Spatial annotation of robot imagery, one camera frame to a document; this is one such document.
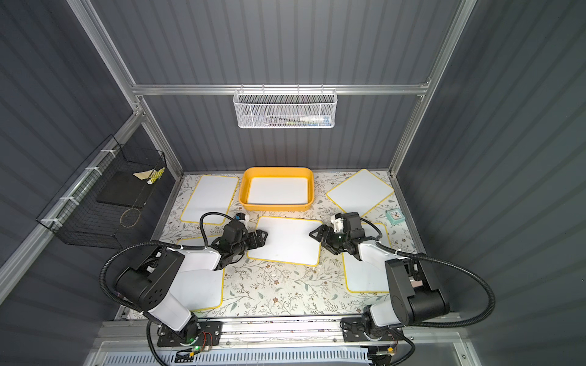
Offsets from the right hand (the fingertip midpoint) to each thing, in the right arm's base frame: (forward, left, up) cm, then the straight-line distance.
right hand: (317, 238), depth 88 cm
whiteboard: (+28, +52, -7) cm, 59 cm away
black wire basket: (-7, +71, +27) cm, 76 cm away
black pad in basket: (+6, +66, +22) cm, 70 cm away
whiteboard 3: (+29, +18, -6) cm, 35 cm away
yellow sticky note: (+14, +64, +21) cm, 68 cm away
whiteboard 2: (-18, +44, -7) cm, 48 cm away
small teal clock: (+14, -36, -5) cm, 39 cm away
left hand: (+2, +21, -5) cm, 22 cm away
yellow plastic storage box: (+36, +18, 0) cm, 41 cm away
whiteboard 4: (-12, -17, -8) cm, 23 cm away
